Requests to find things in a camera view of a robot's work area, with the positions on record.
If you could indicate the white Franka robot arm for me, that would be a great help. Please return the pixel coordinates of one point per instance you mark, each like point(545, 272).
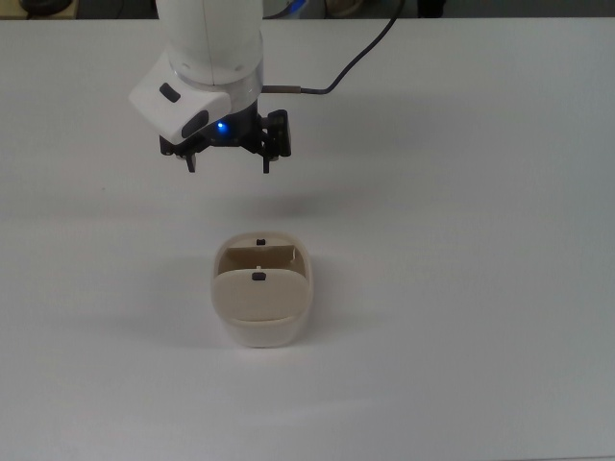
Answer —
point(211, 43)

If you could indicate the dark round object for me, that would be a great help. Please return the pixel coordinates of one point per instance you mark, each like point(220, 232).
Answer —
point(43, 3)

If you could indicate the small white trash can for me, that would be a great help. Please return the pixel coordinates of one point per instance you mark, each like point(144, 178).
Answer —
point(262, 331)

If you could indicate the cream trash can lid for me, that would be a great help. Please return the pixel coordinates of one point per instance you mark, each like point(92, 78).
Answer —
point(259, 298)

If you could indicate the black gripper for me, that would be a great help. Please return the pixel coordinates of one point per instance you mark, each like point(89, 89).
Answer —
point(235, 129)

